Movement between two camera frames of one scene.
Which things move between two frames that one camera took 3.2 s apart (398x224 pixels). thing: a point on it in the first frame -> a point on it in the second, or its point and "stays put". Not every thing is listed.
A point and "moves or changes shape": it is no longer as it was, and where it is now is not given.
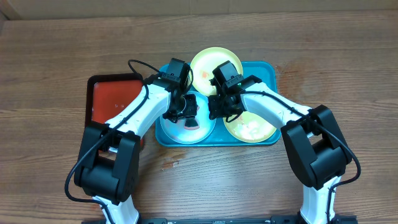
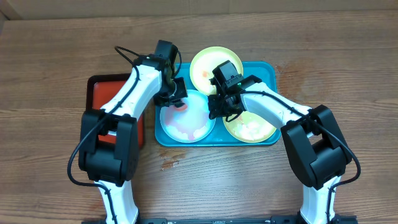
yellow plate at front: [248, 127] stays put
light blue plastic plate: [177, 132] stays put
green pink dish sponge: [191, 124] moves or changes shape
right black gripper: [220, 113] stays put
